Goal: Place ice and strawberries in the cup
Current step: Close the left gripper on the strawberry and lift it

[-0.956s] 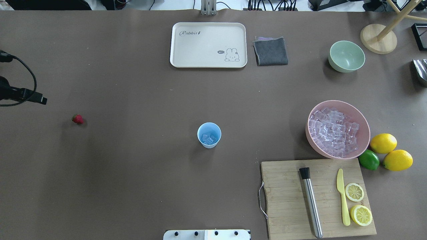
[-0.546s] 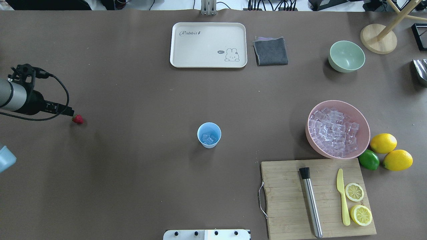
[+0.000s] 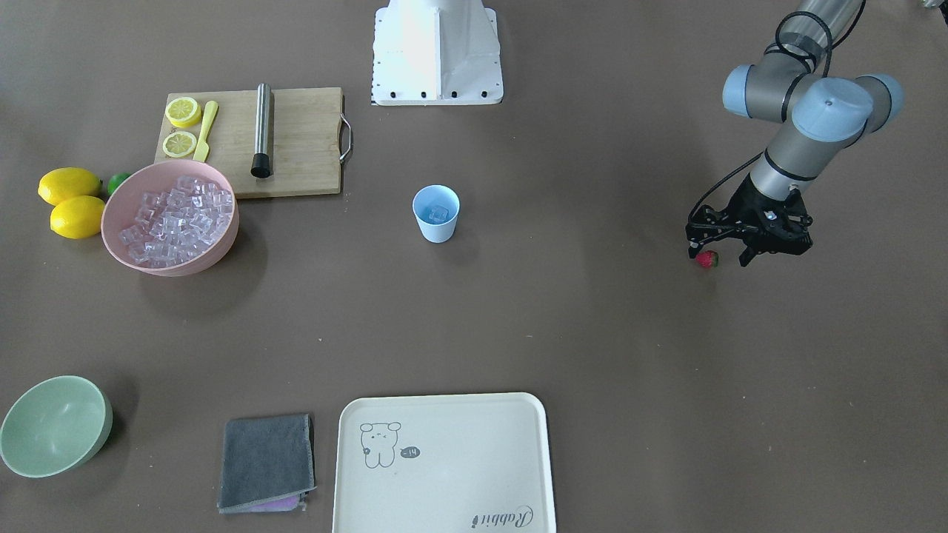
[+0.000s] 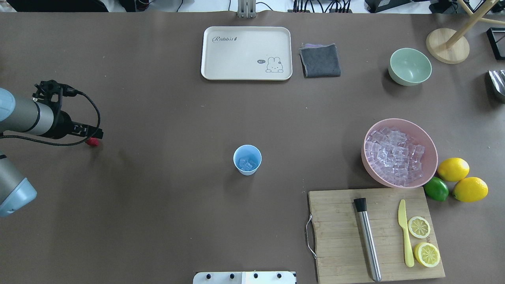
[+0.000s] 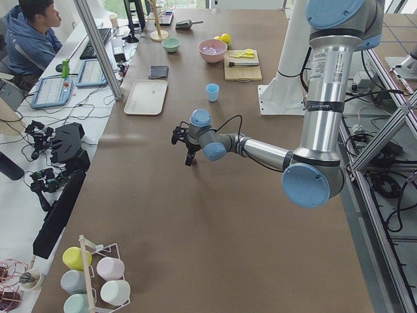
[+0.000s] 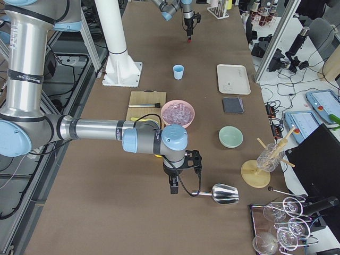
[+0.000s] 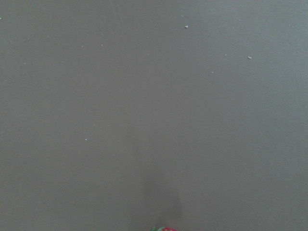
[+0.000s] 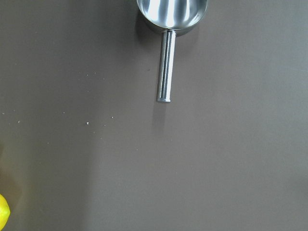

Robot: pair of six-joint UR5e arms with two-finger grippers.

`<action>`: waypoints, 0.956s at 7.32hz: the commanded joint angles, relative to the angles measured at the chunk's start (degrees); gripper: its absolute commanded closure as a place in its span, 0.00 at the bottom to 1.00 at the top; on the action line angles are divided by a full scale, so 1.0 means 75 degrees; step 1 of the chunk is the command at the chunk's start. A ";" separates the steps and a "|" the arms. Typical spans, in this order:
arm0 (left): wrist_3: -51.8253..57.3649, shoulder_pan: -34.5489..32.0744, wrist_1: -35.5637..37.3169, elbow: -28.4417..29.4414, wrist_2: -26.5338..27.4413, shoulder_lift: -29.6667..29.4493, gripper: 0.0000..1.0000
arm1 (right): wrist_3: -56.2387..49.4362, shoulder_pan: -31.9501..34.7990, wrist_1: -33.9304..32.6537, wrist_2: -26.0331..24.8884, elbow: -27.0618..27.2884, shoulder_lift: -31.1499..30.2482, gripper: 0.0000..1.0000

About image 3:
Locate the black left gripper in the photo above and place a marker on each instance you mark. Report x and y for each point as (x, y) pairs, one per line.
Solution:
(745, 206)

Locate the red strawberry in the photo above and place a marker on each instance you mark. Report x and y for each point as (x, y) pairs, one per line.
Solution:
(708, 259)

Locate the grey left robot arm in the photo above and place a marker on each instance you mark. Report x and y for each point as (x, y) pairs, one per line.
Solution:
(819, 115)

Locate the light blue cup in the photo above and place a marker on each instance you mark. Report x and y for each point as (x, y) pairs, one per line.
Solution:
(436, 194)

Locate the clear ice cube pile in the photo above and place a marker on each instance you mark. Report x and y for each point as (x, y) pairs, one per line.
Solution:
(178, 225)

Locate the cream rabbit tray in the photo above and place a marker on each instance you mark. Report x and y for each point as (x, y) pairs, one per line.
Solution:
(444, 463)

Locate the wooden cutting board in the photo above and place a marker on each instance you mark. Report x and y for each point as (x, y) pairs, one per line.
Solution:
(306, 155)

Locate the steel muddler black tip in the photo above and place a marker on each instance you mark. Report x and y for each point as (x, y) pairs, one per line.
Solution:
(262, 159)

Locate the grey folded cloth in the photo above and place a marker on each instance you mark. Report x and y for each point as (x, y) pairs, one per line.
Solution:
(267, 465)

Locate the yellow plastic knife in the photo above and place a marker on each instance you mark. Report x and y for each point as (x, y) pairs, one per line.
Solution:
(209, 115)

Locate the pink bowl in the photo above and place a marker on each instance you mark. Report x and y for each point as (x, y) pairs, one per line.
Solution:
(121, 208)

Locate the lemon half lower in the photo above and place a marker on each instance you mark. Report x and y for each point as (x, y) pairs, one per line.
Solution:
(179, 144)

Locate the lemon half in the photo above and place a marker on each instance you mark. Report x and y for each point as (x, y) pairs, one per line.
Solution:
(183, 112)
(179, 144)

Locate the lemon half upper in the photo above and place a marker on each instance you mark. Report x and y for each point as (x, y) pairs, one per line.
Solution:
(183, 112)

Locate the green lime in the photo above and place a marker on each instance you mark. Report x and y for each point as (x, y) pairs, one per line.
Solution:
(116, 181)

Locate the yellow lemon lower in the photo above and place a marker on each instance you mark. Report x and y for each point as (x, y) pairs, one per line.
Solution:
(78, 217)

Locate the yellow lemon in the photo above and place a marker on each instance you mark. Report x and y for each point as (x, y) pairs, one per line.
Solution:
(64, 183)
(78, 217)

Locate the yellow lemon upper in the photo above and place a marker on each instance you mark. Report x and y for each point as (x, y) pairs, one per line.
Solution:
(64, 183)

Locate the green bowl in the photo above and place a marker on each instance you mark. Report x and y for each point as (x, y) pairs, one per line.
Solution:
(57, 425)

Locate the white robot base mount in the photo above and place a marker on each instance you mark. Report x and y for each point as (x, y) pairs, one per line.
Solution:
(436, 53)

